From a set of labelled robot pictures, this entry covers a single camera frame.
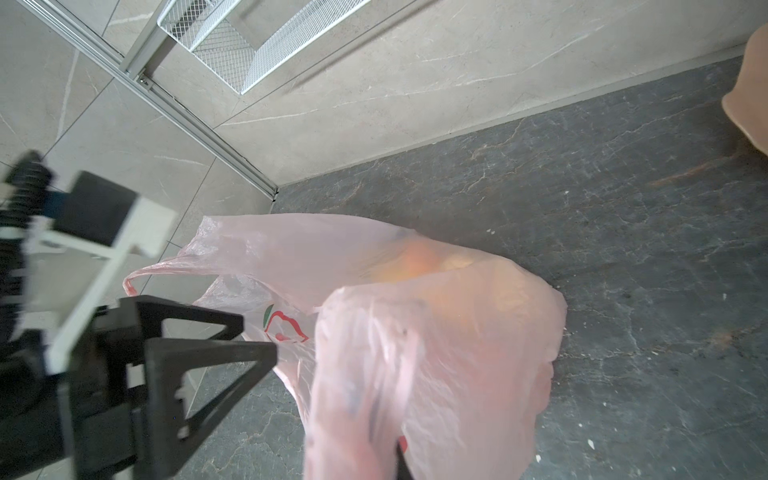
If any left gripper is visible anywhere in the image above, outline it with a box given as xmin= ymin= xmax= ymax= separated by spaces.
xmin=1 ymin=295 xmax=278 ymax=479

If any white wire mesh basket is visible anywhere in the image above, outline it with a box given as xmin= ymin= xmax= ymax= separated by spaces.
xmin=157 ymin=1 xmax=367 ymax=95

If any pink scalloped bowl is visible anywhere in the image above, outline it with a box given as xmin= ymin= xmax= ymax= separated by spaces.
xmin=722 ymin=24 xmax=768 ymax=155

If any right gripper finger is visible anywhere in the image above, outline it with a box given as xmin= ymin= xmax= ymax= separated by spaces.
xmin=396 ymin=436 xmax=413 ymax=480

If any pink plastic bag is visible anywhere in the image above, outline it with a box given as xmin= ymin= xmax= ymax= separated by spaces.
xmin=142 ymin=213 xmax=567 ymax=479

